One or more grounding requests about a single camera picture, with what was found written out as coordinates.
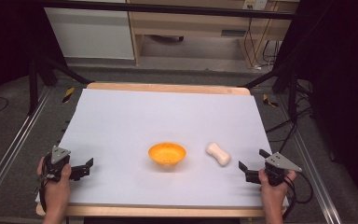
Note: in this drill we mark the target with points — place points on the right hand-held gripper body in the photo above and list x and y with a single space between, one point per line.
278 169

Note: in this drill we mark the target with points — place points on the black metal frame bar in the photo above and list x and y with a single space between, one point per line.
167 9

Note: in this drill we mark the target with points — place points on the black metal stand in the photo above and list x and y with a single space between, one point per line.
43 74
287 81

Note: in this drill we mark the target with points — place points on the white bone-shaped toy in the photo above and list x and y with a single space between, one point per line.
218 154

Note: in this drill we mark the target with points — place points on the white power strip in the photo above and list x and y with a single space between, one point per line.
254 4

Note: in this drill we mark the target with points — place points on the orange plastic bowl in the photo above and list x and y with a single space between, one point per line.
167 153

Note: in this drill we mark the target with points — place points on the yellow black tape marker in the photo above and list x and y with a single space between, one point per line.
269 101
68 95

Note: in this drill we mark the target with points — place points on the black curtain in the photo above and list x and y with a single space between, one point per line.
6 40
345 93

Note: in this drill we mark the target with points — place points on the person's left hand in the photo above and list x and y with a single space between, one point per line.
57 193

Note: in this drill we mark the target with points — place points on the white table cover sheet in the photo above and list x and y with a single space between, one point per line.
155 118

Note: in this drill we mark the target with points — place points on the person's right hand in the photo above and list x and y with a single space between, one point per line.
273 196

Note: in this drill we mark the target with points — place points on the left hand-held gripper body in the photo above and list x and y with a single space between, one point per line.
57 157

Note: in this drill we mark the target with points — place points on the aluminium floor rail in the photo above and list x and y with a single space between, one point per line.
313 174
15 140

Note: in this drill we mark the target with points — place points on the white cabinet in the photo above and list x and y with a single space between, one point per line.
90 34

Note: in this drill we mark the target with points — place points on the wooden desk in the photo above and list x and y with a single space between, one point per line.
192 23

